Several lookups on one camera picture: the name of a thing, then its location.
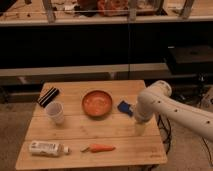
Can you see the orange pepper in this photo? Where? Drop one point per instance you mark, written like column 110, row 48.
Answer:
column 94, row 148

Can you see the black striped box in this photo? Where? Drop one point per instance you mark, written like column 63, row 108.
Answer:
column 44, row 100

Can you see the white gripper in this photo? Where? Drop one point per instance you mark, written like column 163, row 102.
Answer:
column 139, row 128

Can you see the blue sponge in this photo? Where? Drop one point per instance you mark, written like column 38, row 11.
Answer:
column 124, row 107

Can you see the clear plastic bottle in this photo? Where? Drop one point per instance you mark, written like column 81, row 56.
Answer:
column 50, row 149

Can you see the orange ceramic bowl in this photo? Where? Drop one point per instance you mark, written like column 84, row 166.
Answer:
column 97, row 103

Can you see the long wooden shelf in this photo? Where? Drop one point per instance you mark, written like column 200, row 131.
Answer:
column 101, row 12

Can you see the wooden table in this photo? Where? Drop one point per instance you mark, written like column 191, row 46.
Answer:
column 79, row 131

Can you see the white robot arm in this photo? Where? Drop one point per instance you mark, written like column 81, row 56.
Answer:
column 156, row 99

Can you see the clear plastic cup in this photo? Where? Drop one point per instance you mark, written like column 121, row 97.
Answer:
column 54, row 110

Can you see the black box on shelf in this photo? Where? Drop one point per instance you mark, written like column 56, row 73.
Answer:
column 190, row 59

